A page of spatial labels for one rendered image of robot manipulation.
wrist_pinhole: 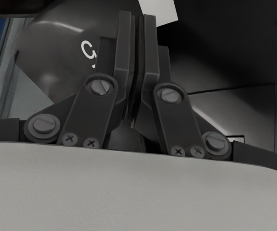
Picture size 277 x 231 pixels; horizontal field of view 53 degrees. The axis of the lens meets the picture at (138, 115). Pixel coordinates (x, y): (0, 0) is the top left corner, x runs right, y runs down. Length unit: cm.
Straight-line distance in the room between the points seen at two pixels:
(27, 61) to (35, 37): 2
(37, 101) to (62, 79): 93
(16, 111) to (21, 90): 9
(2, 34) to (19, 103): 40
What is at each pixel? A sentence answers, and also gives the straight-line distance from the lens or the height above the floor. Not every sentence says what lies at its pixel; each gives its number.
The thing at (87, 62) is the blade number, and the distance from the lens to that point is 17.
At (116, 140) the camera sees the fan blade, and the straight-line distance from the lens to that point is 19.
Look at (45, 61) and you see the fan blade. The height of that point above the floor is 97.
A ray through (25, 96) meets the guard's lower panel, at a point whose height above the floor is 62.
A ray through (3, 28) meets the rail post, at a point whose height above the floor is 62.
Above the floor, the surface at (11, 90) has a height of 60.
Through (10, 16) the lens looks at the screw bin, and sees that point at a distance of 31.
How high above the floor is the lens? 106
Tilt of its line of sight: 22 degrees down
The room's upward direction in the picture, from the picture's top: 177 degrees counter-clockwise
